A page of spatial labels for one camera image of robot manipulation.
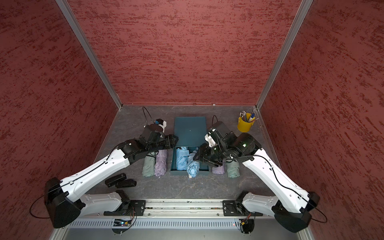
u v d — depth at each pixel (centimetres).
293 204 37
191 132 79
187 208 76
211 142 58
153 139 57
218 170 84
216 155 52
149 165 85
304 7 71
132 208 73
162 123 69
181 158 71
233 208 74
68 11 72
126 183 82
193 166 60
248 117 101
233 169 83
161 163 85
